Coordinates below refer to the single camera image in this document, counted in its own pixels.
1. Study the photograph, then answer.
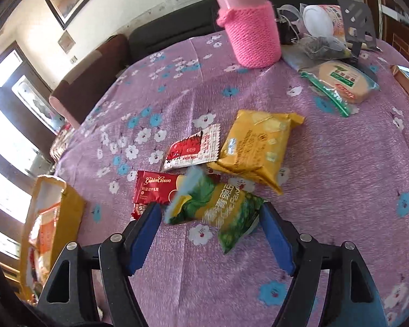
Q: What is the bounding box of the green pea snack pack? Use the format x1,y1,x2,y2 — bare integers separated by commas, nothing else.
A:
164,166,264,254

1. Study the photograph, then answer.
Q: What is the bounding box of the yellow cheese sandwich cracker pack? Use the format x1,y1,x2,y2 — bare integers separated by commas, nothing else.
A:
207,109,305,195

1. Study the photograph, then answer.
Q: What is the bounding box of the orange chicken cracker pack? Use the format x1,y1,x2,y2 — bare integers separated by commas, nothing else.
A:
29,202,60,272

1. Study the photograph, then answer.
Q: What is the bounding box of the yellow cardboard box tray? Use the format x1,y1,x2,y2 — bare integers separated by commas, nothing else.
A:
20,175,85,300

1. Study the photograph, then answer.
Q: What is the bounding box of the red golden crown snack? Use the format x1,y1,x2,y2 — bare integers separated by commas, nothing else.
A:
133,171,185,204

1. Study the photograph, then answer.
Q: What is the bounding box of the maroon armchair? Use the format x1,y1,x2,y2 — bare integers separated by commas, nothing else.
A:
49,34,130,128

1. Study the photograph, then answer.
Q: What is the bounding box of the red white sachet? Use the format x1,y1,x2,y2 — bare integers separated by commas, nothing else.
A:
161,123,220,172

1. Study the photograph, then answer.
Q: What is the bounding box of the purple floral tablecloth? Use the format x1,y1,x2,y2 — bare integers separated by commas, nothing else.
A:
57,32,409,326

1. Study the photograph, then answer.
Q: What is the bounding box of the round biscuit green pack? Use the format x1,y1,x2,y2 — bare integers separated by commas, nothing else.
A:
299,60,380,117

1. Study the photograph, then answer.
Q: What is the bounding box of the bag of dark seeds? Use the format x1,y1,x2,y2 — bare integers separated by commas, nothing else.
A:
298,36,352,60

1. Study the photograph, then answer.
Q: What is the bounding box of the white lidded cup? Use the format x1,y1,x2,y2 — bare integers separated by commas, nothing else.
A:
303,4,345,41

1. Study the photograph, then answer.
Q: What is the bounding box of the pink thermos with knit sleeve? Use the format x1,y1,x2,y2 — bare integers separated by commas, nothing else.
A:
216,0,281,69

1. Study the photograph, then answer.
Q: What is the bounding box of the black sofa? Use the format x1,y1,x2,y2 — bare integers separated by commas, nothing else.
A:
128,0,338,63

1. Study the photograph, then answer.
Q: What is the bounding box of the small wall plaque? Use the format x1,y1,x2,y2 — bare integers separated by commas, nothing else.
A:
57,31,75,54

